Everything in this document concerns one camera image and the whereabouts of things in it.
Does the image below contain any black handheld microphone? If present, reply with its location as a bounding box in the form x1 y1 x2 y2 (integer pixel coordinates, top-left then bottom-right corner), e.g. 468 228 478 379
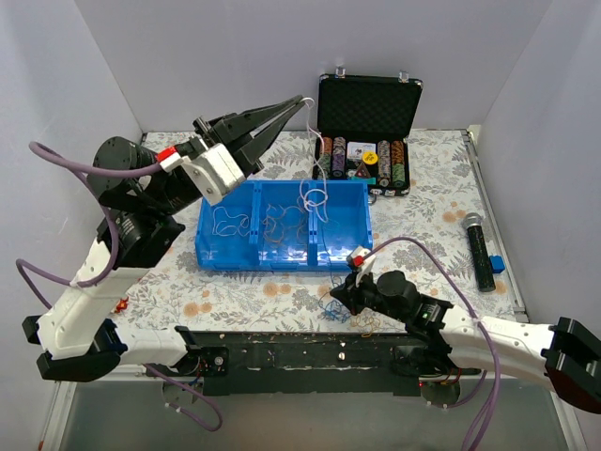
462 212 496 292

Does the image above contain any blue wire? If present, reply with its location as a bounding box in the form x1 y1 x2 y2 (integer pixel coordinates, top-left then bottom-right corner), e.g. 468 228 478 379
316 220 351 323

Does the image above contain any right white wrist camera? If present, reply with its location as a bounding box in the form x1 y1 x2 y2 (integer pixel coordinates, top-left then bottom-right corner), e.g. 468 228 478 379
347 246 377 288

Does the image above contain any aluminium frame rail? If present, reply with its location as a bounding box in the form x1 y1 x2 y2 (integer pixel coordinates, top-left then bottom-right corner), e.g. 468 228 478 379
65 365 152 383

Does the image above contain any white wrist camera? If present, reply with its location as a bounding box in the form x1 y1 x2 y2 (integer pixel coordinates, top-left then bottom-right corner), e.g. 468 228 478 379
347 246 377 288
157 137 246 206

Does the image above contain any small red white toy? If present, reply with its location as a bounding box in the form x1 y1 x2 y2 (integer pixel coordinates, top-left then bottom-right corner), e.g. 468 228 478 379
115 297 129 314

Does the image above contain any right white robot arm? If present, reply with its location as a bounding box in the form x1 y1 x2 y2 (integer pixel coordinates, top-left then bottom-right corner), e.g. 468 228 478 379
330 271 600 413

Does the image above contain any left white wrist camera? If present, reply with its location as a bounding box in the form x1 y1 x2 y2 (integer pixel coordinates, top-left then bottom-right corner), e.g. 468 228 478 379
157 137 246 206

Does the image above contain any small blue toy brick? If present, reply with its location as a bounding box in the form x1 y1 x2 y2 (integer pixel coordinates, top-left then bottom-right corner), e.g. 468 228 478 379
489 256 506 274

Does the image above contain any black poker chip case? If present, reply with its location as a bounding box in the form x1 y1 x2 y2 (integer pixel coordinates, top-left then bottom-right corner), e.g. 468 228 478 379
313 67 424 197

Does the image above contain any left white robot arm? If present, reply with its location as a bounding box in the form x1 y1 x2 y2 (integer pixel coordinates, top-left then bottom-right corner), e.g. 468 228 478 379
23 96 304 382

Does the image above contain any blue plastic divided bin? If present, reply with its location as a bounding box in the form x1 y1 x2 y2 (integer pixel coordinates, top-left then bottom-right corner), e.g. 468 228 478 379
195 180 373 272

